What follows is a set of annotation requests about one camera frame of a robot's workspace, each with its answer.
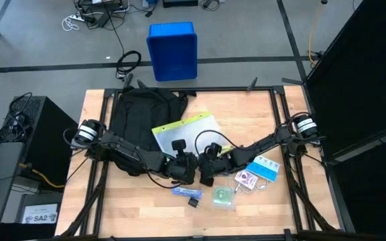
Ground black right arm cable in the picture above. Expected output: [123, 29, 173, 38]
[194, 129, 244, 157]

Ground black cable bundle on tower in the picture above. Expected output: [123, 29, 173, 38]
[0, 92, 34, 145]

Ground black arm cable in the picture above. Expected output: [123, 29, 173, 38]
[145, 169, 184, 190]
[194, 129, 244, 157]

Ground white mesh pouch yellow zipper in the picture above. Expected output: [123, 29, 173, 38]
[151, 112, 231, 158]

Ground green item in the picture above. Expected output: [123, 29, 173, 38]
[212, 185, 237, 211]

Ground white coiled floor cable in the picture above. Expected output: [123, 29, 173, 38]
[61, 15, 80, 32]

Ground black equipment box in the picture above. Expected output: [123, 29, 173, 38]
[162, 0, 199, 8]

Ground white SA2 label sheet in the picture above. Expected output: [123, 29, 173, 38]
[21, 203, 59, 224]

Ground purple white playing cards box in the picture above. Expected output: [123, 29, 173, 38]
[234, 169, 259, 191]

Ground white charging cable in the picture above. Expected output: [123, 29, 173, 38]
[227, 176, 269, 195]

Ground black aluminium table frame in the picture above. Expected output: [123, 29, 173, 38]
[55, 73, 348, 241]

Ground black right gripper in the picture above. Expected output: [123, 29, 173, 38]
[198, 152, 236, 187]

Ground long yellow floor cable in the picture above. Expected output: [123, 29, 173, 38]
[308, 3, 324, 66]

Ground blue tissue pack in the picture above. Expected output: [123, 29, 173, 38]
[172, 186, 203, 199]

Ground tangled black floor cables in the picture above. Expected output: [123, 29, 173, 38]
[74, 0, 130, 30]

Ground coiled black floor cable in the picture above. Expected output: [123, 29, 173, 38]
[115, 50, 143, 81]

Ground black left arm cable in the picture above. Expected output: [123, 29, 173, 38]
[145, 169, 184, 190]

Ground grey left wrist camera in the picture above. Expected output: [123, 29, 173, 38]
[171, 139, 187, 157]

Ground black backpack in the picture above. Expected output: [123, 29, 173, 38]
[107, 86, 197, 177]

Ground black case under label sheet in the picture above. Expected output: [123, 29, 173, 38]
[15, 192, 63, 241]

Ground black partition curtain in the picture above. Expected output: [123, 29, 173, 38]
[305, 0, 386, 241]

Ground blue plastic bin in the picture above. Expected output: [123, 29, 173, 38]
[145, 21, 199, 82]

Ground black computer tower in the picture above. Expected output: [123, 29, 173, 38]
[3, 96, 80, 188]

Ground yellow cable by computer tower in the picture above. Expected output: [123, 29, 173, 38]
[18, 163, 66, 189]

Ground teal white pill organizer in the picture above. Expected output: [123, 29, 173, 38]
[245, 154, 281, 183]

